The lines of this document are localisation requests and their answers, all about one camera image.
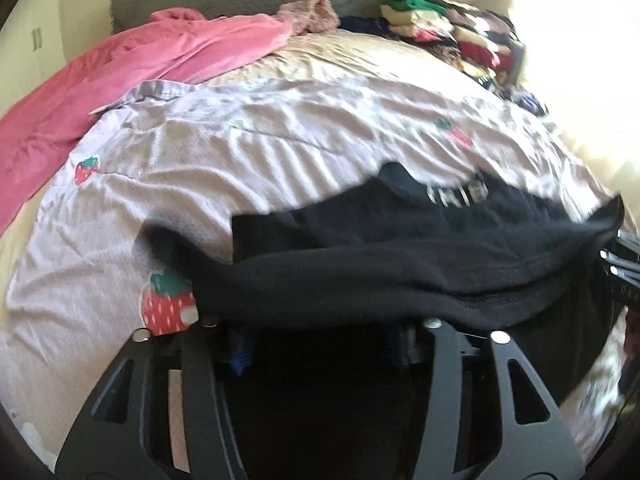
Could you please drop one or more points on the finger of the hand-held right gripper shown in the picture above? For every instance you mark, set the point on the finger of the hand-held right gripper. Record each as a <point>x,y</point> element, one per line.
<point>622,260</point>

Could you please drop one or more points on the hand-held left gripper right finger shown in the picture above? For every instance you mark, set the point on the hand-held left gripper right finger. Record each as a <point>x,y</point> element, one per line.
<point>402,355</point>

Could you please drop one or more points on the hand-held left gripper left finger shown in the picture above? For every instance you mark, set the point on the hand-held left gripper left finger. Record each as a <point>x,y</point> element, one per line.
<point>242,357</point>

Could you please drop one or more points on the black sweater with orange patches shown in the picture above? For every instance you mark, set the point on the black sweater with orange patches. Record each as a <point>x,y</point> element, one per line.
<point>400,270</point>

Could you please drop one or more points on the pile of folded clothes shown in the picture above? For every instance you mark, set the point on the pile of folded clothes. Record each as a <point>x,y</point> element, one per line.
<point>450,35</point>

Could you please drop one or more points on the cream curtain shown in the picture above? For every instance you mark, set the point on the cream curtain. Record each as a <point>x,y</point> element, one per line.
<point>580,60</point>

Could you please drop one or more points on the strawberry printed lilac quilt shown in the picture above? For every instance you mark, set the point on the strawberry printed lilac quilt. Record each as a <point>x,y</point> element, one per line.
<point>250,140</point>

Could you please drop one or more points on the cream bed sheet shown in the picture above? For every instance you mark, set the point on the cream bed sheet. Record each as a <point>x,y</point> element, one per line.
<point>360,55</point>

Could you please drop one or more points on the pink blanket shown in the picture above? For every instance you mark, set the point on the pink blanket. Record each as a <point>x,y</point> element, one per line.
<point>125,70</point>

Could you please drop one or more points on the dark navy garment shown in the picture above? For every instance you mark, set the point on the dark navy garment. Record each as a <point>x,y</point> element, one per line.
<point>362,24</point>

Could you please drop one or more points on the pink fuzzy garment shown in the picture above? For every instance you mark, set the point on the pink fuzzy garment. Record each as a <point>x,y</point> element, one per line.
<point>310,12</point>

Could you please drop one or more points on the cream wardrobe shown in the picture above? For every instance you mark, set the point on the cream wardrobe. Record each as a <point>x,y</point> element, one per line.
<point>35,35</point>

